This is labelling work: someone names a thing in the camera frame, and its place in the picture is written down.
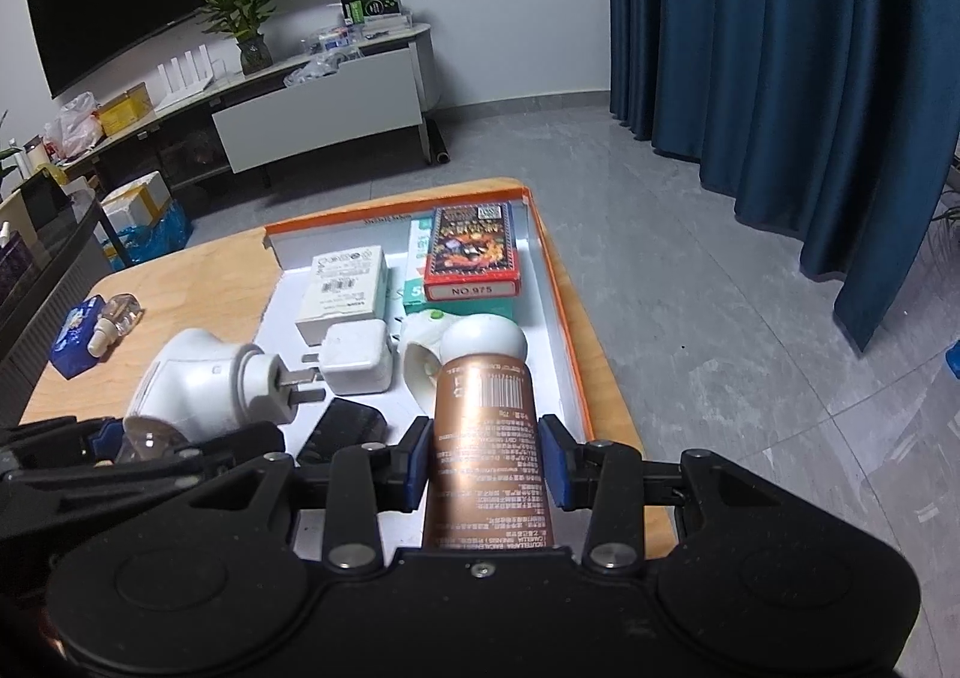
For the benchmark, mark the blue wrapped bottle pack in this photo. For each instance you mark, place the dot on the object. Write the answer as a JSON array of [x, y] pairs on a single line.
[[157, 235]]

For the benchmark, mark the white labelled charger box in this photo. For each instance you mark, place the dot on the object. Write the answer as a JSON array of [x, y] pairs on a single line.
[[341, 288]]

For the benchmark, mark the small blue printed box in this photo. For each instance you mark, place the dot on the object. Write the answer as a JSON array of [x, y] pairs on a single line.
[[75, 340]]

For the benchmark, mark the white router with antennas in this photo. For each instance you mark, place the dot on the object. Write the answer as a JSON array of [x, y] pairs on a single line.
[[184, 74]]

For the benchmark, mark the dark blue curtain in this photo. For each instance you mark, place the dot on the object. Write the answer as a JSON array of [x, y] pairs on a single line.
[[750, 48]]

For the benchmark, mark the white plug-in heater green dot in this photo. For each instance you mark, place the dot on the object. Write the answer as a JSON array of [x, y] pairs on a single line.
[[420, 363]]

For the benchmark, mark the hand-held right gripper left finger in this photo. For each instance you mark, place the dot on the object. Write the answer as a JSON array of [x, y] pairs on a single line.
[[415, 468]]

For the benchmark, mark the clear plastic bag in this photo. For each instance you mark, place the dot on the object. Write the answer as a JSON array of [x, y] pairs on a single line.
[[315, 70]]

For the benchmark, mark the orange and white cardboard box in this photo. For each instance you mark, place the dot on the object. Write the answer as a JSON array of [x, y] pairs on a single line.
[[544, 348]]

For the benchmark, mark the potted plant in dark vase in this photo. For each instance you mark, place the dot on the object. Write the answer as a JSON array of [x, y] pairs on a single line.
[[253, 55]]

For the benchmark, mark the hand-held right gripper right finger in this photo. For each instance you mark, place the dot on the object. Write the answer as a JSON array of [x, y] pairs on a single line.
[[555, 460]]

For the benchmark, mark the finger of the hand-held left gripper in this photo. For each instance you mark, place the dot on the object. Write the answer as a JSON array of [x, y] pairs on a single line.
[[105, 436], [225, 449]]

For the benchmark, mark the white and yellow cardboard box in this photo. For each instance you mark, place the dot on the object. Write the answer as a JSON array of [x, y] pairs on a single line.
[[135, 198]]

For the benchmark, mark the white USB charger plug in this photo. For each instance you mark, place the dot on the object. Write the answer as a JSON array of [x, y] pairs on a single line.
[[358, 359]]

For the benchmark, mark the copper tube with white cap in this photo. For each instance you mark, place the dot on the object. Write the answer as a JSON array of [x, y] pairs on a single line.
[[487, 438]]

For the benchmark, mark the dark round counter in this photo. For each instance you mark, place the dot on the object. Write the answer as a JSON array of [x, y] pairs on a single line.
[[45, 288]]

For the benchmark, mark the red playing card box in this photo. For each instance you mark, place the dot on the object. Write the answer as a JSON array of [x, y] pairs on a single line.
[[472, 250]]

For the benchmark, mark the clear plastic containers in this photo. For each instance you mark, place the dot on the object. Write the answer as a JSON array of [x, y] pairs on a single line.
[[334, 37]]

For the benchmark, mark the white and red plastic bag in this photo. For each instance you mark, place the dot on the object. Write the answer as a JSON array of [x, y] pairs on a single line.
[[75, 123]]

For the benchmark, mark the teal white bandage box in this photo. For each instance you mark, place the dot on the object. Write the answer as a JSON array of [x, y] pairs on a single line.
[[415, 273]]

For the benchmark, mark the white cabinet drawer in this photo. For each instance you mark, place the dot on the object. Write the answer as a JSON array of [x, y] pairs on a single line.
[[315, 115]]

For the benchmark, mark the black and green box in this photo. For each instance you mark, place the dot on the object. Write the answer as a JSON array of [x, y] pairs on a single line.
[[367, 3]]

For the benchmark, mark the large white plug-in heater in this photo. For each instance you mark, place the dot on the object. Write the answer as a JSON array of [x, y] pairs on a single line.
[[202, 370]]

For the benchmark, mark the blue plastic item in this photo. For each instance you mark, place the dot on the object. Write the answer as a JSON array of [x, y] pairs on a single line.
[[952, 357]]

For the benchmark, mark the clear repellent liquid bottle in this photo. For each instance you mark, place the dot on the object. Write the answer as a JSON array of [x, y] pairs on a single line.
[[112, 318]]

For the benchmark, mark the long TV cabinet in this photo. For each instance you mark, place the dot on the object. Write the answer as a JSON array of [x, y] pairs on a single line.
[[425, 70]]

